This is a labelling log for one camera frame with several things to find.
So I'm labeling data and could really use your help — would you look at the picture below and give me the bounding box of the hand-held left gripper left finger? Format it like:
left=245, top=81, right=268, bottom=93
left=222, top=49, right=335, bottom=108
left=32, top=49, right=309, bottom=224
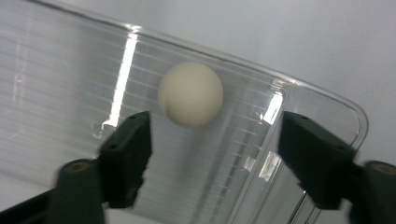
left=98, top=110, right=154, bottom=210

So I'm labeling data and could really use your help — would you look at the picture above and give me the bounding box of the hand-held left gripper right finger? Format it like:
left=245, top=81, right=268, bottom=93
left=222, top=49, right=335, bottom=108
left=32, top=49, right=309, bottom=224
left=277, top=110, right=358, bottom=211

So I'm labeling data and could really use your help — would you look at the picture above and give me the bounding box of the white ping-pong ball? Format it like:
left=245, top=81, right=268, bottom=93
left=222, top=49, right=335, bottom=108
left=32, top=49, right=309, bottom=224
left=157, top=61, right=225, bottom=128

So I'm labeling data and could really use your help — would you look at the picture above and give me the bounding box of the clear plastic tray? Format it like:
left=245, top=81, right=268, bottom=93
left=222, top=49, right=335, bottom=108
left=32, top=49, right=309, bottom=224
left=0, top=0, right=370, bottom=224

